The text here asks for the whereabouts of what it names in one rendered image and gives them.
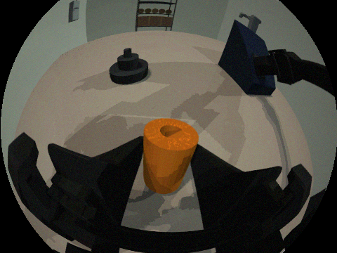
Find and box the orange tapered knob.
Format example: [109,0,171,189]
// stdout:
[143,118,199,194]

